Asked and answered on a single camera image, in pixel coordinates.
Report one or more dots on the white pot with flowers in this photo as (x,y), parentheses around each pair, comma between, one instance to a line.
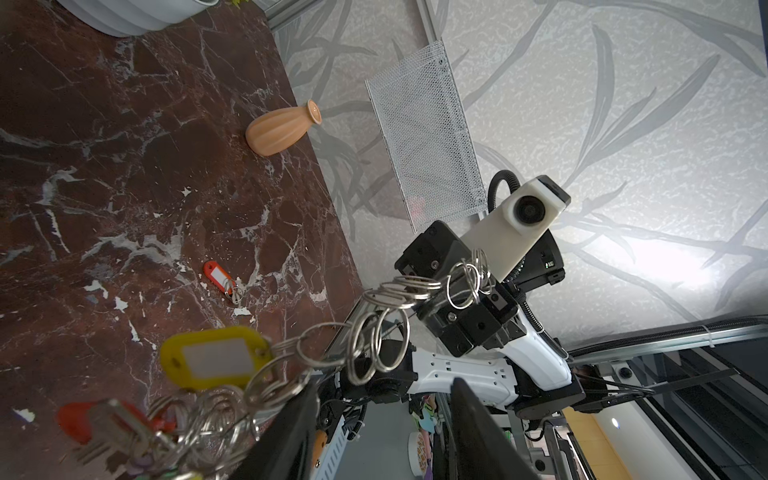
(124,18)

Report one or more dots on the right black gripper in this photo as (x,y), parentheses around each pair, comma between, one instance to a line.
(499,312)

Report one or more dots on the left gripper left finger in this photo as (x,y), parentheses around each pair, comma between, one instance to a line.
(285,450)

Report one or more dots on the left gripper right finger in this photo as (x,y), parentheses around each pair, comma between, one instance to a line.
(482,451)

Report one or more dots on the yellow key tag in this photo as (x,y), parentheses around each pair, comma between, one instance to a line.
(215,357)

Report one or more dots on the small red key tag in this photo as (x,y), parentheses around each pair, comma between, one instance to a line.
(73,420)

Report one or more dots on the small terracotta vase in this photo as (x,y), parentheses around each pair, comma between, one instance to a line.
(277,130)

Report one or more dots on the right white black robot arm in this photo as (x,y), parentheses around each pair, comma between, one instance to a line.
(392,355)

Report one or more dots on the white wire mesh basket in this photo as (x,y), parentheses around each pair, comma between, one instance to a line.
(425,132)

